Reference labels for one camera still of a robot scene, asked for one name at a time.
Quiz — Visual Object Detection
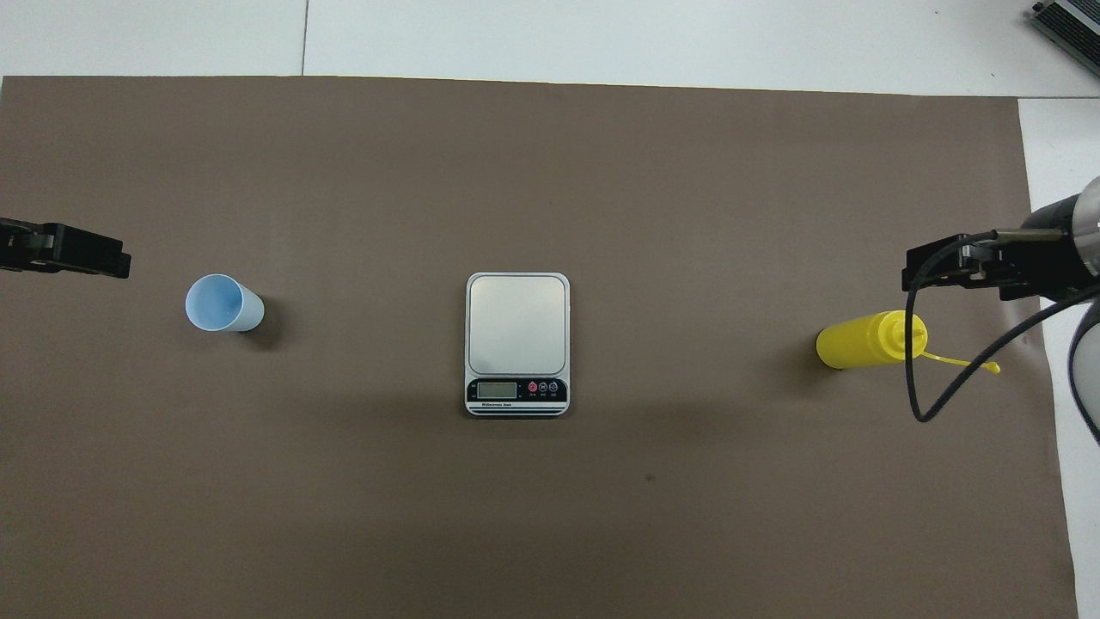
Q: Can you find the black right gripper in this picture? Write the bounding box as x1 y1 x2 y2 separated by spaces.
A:
902 194 1087 302

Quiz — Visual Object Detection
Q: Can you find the yellow squeeze bottle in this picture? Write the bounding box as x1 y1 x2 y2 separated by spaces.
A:
816 310 1001 374

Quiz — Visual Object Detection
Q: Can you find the light blue plastic cup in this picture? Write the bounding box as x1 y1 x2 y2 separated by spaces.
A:
186 274 266 333

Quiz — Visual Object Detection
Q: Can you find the silver digital kitchen scale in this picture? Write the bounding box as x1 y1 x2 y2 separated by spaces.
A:
465 273 571 418

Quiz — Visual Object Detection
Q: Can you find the grey finned metal device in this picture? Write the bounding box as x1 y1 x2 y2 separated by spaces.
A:
1031 0 1100 83

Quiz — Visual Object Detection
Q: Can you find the brown paper table mat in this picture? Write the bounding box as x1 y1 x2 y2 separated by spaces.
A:
0 76 1079 619

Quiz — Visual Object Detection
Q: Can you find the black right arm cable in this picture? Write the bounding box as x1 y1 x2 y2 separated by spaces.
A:
904 228 1100 424

